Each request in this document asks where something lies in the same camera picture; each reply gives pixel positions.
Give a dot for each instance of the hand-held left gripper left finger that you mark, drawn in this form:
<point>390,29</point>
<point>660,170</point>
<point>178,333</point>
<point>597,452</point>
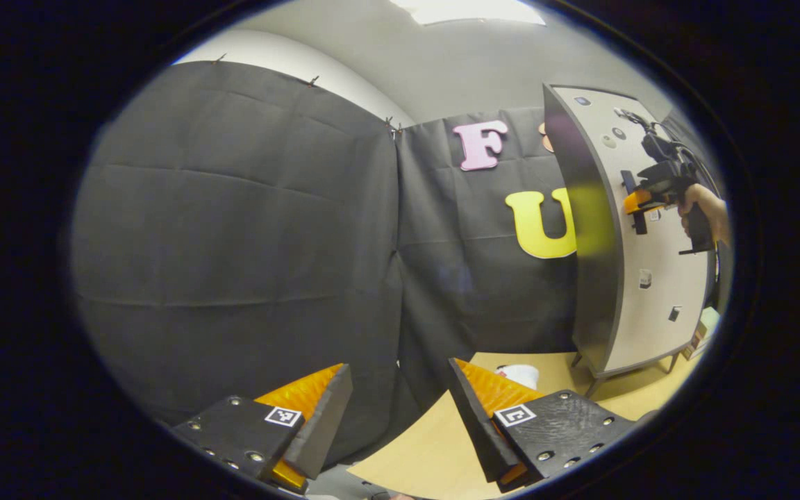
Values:
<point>323,423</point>

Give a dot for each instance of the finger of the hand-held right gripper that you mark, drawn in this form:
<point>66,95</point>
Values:
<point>643,201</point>

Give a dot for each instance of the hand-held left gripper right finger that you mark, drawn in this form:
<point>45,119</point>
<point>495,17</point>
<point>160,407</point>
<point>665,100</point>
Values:
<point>476,423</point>

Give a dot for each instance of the grey cabinet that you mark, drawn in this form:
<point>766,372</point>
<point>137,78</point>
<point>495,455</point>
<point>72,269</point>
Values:
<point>584,278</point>

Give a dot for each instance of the brown book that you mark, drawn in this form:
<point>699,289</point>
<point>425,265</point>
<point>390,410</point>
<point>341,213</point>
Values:
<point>696,342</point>

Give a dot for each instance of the black backdrop cloth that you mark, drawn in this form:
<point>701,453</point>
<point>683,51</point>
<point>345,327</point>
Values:
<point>233,243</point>

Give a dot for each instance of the ceiling light panel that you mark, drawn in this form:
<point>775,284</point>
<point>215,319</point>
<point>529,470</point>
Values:
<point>469,10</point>

